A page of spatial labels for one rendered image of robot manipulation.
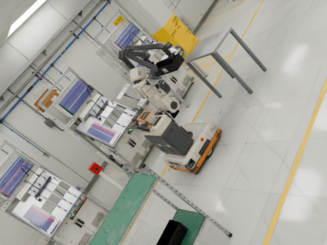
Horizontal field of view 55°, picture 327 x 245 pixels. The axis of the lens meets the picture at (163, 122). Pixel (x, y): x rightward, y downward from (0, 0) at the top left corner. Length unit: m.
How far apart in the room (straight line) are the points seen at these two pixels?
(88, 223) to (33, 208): 0.82
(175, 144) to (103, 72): 3.66
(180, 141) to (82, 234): 2.12
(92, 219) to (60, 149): 1.99
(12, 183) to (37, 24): 3.38
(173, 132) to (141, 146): 1.62
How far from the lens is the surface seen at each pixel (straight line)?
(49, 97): 5.34
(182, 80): 5.90
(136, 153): 5.23
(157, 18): 7.46
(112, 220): 2.71
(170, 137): 3.70
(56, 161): 6.47
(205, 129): 3.94
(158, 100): 3.88
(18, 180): 4.83
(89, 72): 6.90
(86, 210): 4.95
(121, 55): 3.90
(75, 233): 4.95
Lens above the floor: 2.06
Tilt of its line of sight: 21 degrees down
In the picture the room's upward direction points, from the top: 48 degrees counter-clockwise
